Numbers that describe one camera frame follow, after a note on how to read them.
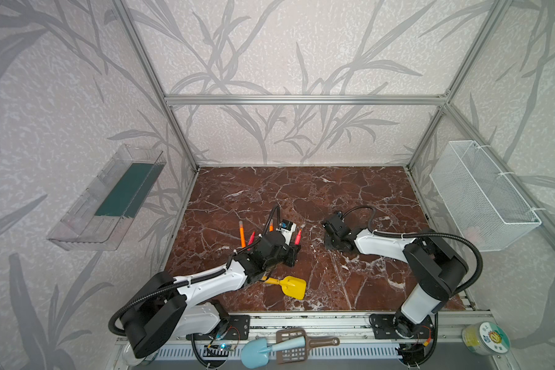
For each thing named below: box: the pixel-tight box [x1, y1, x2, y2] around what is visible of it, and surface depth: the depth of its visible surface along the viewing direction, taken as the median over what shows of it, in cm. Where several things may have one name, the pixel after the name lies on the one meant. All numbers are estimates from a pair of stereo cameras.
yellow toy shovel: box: [264, 275, 307, 300], surface depth 83 cm
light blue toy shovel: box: [240, 336, 307, 369], surface depth 71 cm
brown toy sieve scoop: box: [275, 327, 341, 365], surface depth 71 cm
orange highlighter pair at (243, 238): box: [239, 220, 246, 249], surface depth 96 cm
